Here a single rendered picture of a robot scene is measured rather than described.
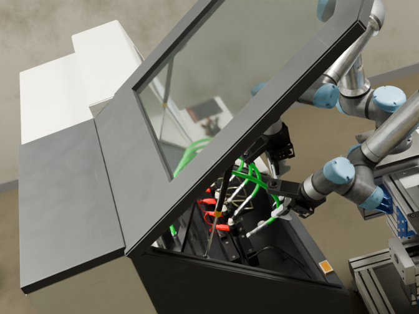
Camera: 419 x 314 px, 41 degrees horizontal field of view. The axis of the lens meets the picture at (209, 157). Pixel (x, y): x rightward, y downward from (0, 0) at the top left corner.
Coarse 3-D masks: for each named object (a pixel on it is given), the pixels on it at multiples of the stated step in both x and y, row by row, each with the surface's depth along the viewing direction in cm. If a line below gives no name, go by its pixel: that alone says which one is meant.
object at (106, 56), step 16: (80, 32) 251; (96, 32) 247; (112, 32) 242; (80, 48) 237; (96, 48) 233; (112, 48) 229; (128, 48) 225; (80, 64) 224; (96, 64) 221; (112, 64) 217; (128, 64) 213; (96, 80) 209; (112, 80) 206; (96, 96) 200; (112, 96) 197; (96, 112) 198
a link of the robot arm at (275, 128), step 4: (280, 120) 174; (272, 124) 172; (276, 124) 173; (280, 124) 174; (268, 128) 173; (272, 128) 173; (276, 128) 174; (280, 128) 175; (264, 132) 175; (268, 132) 174; (272, 132) 174; (276, 132) 175
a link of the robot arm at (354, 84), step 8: (360, 56) 202; (360, 64) 204; (352, 72) 204; (360, 72) 206; (344, 80) 209; (352, 80) 207; (360, 80) 208; (344, 88) 212; (352, 88) 210; (360, 88) 209; (368, 88) 210; (344, 96) 213; (352, 96) 210; (360, 96) 210; (336, 104) 219; (344, 104) 216; (352, 104) 213; (360, 104) 212; (344, 112) 219; (352, 112) 216; (360, 112) 213
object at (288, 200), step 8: (304, 192) 164; (288, 200) 171; (296, 200) 169; (304, 200) 169; (312, 200) 164; (320, 200) 166; (296, 208) 172; (304, 208) 169; (312, 208) 170; (304, 216) 173
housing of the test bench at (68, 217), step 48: (48, 96) 227; (48, 144) 191; (96, 144) 184; (48, 192) 169; (96, 192) 163; (48, 240) 151; (96, 240) 146; (48, 288) 142; (96, 288) 147; (144, 288) 152
